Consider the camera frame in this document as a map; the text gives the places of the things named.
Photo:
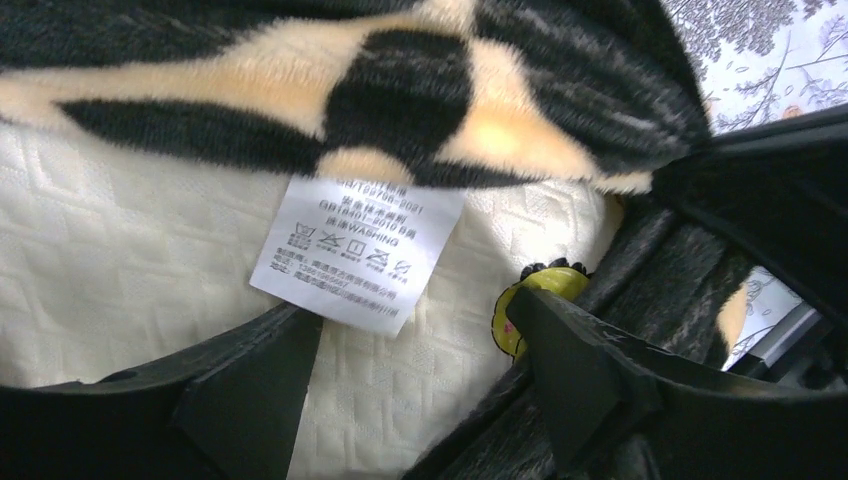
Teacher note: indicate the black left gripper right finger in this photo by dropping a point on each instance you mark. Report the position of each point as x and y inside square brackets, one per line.
[598, 386]

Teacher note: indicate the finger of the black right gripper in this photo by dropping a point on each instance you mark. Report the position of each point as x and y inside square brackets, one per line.
[779, 191]

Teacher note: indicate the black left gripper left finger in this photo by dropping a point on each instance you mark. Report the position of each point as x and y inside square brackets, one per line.
[226, 408]

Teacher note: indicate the black floral plush pillowcase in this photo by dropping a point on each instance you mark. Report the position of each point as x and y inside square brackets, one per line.
[426, 93]

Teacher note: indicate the white quilted pillow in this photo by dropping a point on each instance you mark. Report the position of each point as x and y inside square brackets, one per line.
[110, 259]

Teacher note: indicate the yellow patch on pillow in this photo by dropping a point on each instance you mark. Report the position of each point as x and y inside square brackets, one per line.
[561, 277]

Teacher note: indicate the floral patterned table mat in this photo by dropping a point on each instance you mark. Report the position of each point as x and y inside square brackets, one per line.
[764, 61]

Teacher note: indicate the white care label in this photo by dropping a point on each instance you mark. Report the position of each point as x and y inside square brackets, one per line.
[356, 252]

